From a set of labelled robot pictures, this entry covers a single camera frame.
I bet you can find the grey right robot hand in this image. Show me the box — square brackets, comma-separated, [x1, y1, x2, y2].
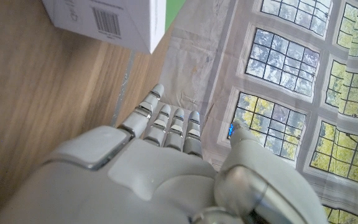
[0, 83, 329, 224]

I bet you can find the green white straws box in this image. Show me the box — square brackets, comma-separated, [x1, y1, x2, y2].
[41, 0, 186, 55]

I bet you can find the grey tape line marking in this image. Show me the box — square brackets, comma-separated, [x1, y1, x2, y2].
[110, 50, 136, 127]

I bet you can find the printed window backdrop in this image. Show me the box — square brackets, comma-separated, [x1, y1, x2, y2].
[159, 0, 358, 224]

